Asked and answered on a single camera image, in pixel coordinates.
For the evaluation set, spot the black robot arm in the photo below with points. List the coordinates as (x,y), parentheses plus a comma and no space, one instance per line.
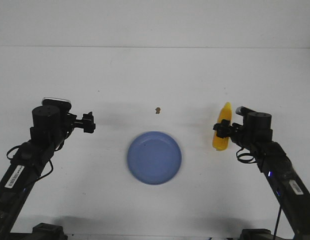
(26,168)
(291,193)

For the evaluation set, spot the blue round plate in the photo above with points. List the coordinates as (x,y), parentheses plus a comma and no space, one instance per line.
(154,157)

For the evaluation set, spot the yellow corn cob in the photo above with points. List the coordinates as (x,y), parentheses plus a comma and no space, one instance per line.
(222,130)

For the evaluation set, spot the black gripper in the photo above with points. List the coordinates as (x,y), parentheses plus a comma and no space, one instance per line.
(252,134)
(52,127)

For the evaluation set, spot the small brown table mark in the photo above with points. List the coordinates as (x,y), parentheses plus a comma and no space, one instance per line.
(158,110)

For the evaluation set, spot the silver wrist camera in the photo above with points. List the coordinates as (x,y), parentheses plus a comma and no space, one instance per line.
(243,111)
(58,102)

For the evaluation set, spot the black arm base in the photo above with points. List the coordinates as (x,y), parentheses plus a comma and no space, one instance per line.
(258,234)
(42,231)

